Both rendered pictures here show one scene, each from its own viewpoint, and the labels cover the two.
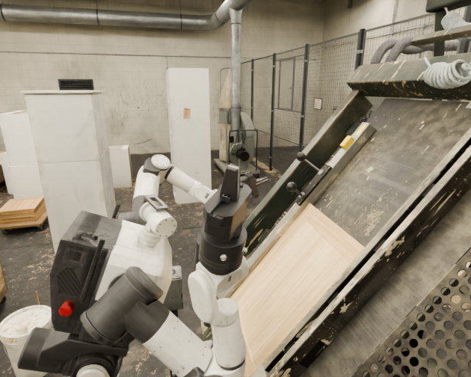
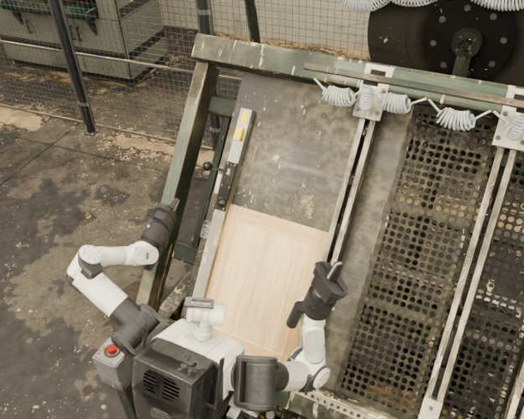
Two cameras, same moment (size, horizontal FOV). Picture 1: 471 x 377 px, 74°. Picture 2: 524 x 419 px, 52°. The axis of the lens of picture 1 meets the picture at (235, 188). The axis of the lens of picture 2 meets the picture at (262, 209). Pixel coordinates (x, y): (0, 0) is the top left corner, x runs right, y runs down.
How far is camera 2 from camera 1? 1.30 m
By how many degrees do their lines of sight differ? 48
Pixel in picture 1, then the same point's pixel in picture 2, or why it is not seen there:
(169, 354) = (297, 382)
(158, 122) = not seen: outside the picture
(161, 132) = not seen: outside the picture
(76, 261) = (200, 389)
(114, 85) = not seen: outside the picture
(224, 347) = (321, 351)
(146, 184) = (110, 289)
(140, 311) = (279, 374)
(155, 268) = (239, 347)
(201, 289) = (319, 332)
